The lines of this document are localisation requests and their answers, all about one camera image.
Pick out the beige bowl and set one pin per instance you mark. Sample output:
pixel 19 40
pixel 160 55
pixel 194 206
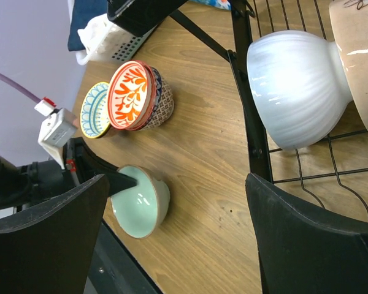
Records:
pixel 349 21

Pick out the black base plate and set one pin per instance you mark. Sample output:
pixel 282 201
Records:
pixel 113 268

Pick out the blue floral cloth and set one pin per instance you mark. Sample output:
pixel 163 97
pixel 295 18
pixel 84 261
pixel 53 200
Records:
pixel 219 4

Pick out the white laundry basket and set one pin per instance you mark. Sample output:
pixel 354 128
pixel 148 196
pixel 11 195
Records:
pixel 117 46

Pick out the white ribbed bowl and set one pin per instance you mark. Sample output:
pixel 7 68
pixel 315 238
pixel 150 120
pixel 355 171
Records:
pixel 298 85

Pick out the yellow sun patterned bowl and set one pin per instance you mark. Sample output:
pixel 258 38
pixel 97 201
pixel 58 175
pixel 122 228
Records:
pixel 94 117

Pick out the white cloth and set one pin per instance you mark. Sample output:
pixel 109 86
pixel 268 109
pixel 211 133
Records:
pixel 92 33

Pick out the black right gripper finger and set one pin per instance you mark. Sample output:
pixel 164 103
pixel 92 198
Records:
pixel 303 248

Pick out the navy blue clothes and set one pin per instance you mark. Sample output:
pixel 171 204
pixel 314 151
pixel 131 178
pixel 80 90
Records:
pixel 82 12

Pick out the black wire dish rack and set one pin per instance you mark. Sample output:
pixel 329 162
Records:
pixel 138 17

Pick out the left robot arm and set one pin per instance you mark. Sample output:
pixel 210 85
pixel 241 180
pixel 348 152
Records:
pixel 6 183

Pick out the orange white floral bowl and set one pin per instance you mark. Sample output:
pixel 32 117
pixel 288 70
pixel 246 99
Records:
pixel 128 95

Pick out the blue white patterned bowl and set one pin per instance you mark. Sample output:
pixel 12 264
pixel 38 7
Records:
pixel 155 97

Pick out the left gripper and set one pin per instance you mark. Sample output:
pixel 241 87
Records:
pixel 48 247

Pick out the brown patterned bowl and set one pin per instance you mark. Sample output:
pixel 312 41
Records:
pixel 165 106

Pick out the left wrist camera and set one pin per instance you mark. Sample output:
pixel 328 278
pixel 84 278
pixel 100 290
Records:
pixel 55 131

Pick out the mint green bowl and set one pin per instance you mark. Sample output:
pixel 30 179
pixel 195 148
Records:
pixel 139 210

